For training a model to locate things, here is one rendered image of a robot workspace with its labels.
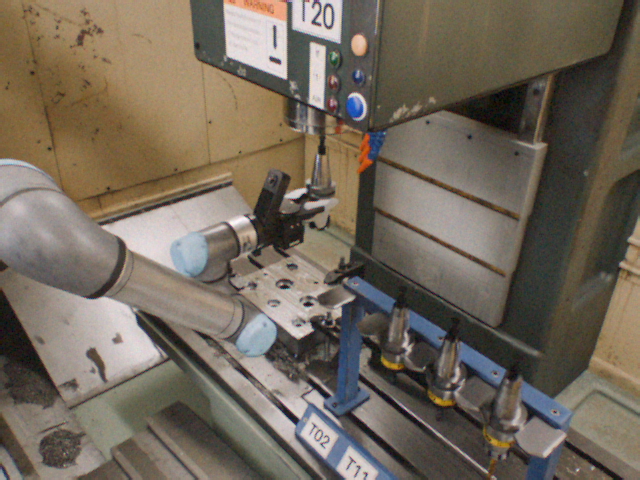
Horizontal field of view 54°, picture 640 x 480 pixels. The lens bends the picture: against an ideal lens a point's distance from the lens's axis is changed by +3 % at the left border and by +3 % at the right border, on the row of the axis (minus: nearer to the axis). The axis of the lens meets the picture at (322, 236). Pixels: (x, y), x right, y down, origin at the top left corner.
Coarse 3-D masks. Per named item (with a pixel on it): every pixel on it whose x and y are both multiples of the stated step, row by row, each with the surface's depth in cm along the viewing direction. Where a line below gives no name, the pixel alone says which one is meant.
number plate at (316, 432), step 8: (312, 416) 128; (312, 424) 128; (320, 424) 126; (304, 432) 128; (312, 432) 127; (320, 432) 126; (328, 432) 125; (312, 440) 126; (320, 440) 125; (328, 440) 124; (320, 448) 125; (328, 448) 124
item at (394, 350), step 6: (384, 330) 110; (384, 336) 109; (414, 336) 109; (384, 342) 109; (390, 342) 107; (408, 342) 108; (414, 342) 108; (390, 348) 107; (396, 348) 106; (402, 348) 106; (408, 348) 107; (390, 354) 108; (396, 354) 107
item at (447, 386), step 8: (432, 360) 104; (432, 368) 102; (464, 368) 102; (432, 376) 101; (464, 376) 101; (432, 384) 102; (440, 384) 101; (448, 384) 100; (456, 384) 100; (440, 392) 101; (448, 392) 100
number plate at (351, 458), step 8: (344, 456) 121; (352, 456) 120; (360, 456) 120; (344, 464) 121; (352, 464) 120; (360, 464) 119; (368, 464) 118; (344, 472) 120; (352, 472) 119; (360, 472) 119; (368, 472) 118; (376, 472) 117
